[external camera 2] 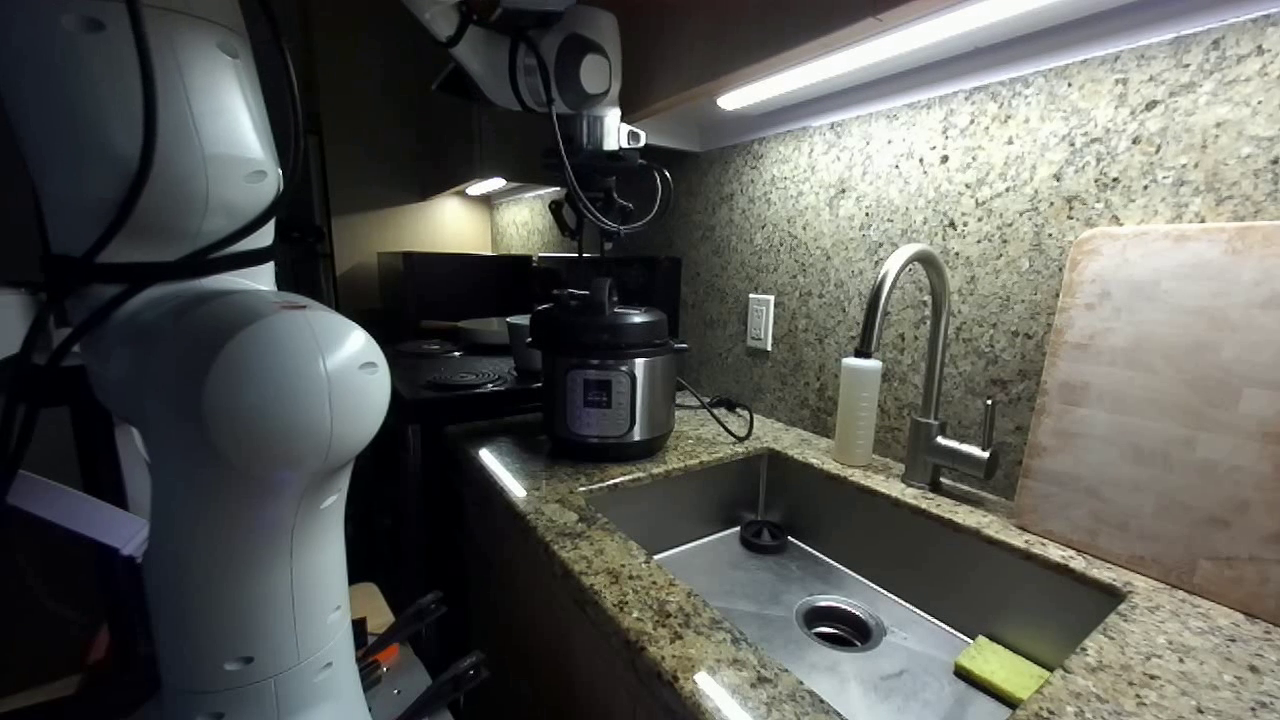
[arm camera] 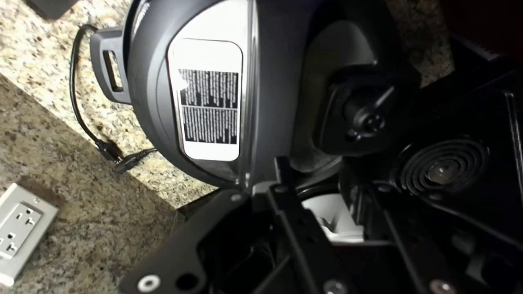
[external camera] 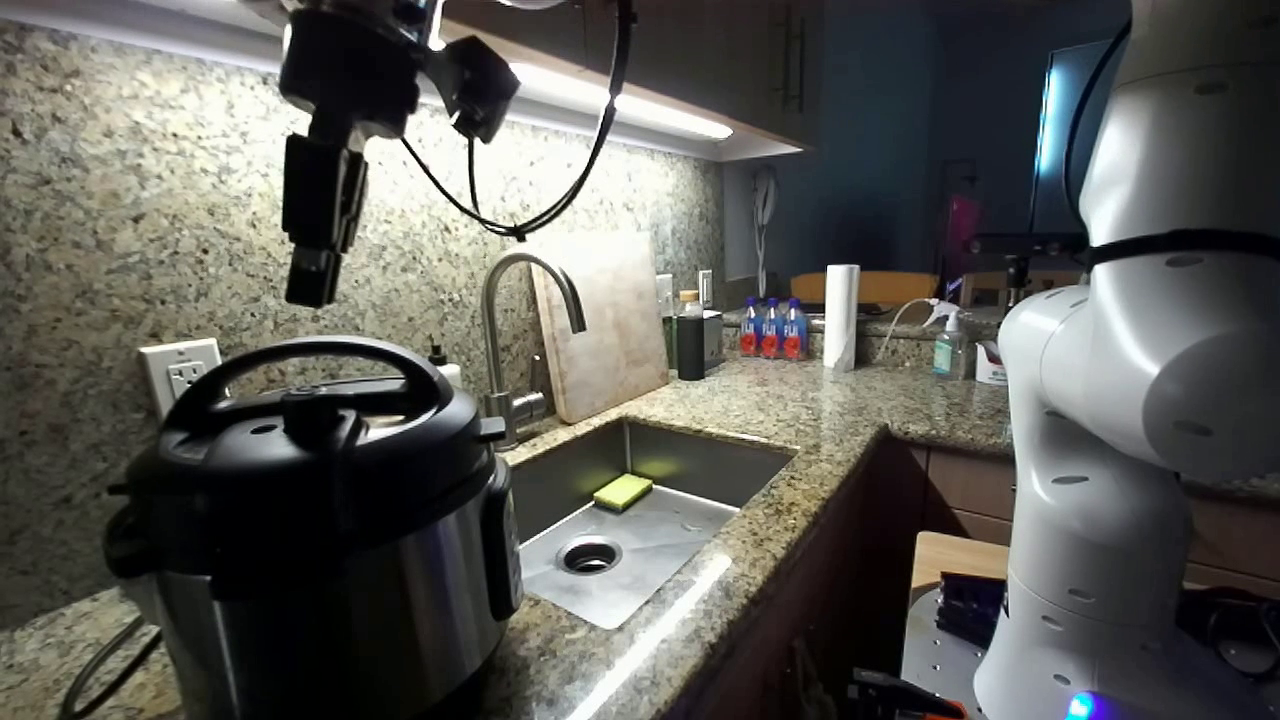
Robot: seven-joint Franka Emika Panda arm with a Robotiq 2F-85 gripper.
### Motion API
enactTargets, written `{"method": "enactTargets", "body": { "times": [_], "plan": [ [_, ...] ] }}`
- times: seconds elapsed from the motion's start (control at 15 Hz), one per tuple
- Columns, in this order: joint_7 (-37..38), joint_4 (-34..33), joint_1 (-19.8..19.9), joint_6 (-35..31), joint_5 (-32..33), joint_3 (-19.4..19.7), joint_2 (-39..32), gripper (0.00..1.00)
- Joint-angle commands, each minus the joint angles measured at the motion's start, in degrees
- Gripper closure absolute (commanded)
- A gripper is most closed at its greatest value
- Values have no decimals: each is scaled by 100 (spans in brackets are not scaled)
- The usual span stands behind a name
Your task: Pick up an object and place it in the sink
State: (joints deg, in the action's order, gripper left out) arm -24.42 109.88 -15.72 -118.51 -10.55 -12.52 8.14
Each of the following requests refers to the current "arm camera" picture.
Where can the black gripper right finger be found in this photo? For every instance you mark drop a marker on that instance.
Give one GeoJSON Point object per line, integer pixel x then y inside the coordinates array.
{"type": "Point", "coordinates": [426, 254]}

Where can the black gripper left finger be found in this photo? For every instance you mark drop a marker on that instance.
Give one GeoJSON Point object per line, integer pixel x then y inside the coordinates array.
{"type": "Point", "coordinates": [218, 249]}

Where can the black pressure cooker lid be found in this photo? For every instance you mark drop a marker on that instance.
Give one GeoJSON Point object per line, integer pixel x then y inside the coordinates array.
{"type": "Point", "coordinates": [272, 81]}

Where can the black stove top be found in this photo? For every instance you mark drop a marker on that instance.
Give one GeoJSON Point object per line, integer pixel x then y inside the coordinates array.
{"type": "Point", "coordinates": [444, 168]}

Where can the stainless pressure cooker base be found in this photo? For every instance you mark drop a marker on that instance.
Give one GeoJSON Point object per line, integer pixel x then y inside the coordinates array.
{"type": "Point", "coordinates": [112, 67]}

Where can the white wall outlet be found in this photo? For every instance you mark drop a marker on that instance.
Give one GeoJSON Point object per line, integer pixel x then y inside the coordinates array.
{"type": "Point", "coordinates": [19, 228]}

